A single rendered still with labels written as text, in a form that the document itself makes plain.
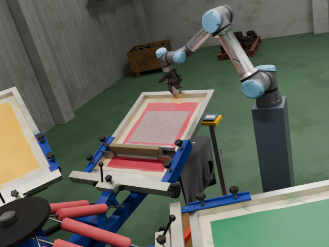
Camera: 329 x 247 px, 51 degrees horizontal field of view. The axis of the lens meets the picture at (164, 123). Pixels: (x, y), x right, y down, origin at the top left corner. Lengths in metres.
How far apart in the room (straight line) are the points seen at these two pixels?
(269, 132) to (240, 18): 6.95
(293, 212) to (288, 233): 0.13
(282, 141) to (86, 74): 5.64
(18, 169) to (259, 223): 1.41
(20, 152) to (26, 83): 3.90
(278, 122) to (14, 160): 1.60
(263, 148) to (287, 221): 0.68
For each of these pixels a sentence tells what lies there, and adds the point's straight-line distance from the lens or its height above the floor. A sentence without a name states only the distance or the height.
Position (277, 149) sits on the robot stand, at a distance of 2.18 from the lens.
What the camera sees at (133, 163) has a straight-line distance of 2.06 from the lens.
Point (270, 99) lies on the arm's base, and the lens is 2.07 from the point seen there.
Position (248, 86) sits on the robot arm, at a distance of 1.91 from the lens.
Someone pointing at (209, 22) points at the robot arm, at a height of 1.74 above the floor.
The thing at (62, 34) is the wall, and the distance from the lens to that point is 6.95.
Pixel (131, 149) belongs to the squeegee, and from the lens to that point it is 2.01.
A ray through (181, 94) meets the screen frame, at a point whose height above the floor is 1.26.
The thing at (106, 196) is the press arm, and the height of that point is 1.07.
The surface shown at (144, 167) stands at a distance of 2.00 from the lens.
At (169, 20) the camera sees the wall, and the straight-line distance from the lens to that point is 9.50.
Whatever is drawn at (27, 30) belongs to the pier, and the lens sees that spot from 6.12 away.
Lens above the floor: 2.05
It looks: 23 degrees down
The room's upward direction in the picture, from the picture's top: 14 degrees counter-clockwise
